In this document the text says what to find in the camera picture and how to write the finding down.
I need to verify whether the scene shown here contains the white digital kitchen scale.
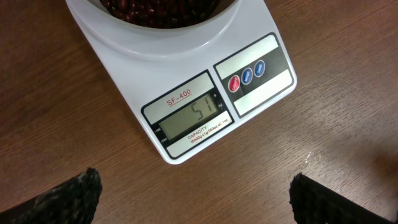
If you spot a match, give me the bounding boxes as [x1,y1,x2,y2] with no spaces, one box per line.
[71,0,297,164]

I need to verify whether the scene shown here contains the white round bowl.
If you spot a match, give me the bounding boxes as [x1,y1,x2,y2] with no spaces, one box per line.
[67,0,241,55]

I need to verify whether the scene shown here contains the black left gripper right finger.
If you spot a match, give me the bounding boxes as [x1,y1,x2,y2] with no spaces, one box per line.
[289,173,393,224]

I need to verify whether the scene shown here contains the beans in white bowl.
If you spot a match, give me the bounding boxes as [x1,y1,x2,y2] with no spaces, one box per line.
[100,0,219,29]

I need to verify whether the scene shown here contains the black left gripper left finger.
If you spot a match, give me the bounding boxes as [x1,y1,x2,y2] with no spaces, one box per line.
[1,167,103,224]

